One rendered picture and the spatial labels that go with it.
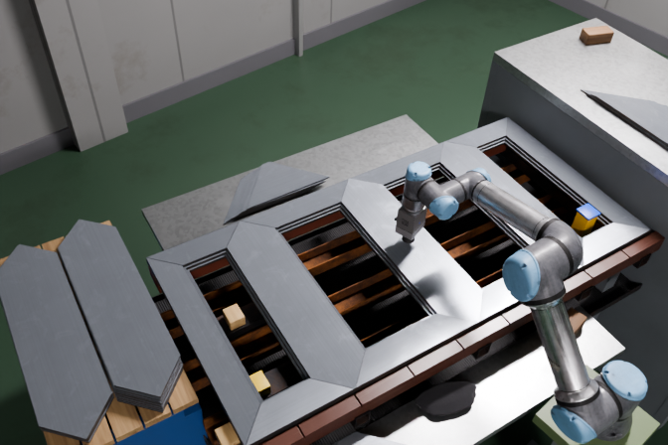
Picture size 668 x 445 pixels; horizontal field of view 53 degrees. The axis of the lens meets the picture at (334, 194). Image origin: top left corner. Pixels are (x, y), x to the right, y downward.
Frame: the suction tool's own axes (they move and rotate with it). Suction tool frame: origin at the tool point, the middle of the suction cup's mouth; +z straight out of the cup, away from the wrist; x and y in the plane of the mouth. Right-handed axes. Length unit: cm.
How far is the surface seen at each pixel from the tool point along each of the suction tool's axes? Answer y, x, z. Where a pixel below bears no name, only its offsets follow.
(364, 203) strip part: -7.0, -22.3, 2.2
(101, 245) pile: 63, -79, 2
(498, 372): 16, 45, 19
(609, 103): -86, 32, -21
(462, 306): 12.3, 27.4, 2.2
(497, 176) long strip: -50, 9, 2
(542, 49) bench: -111, -4, -18
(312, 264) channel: 15.8, -28.0, 18.6
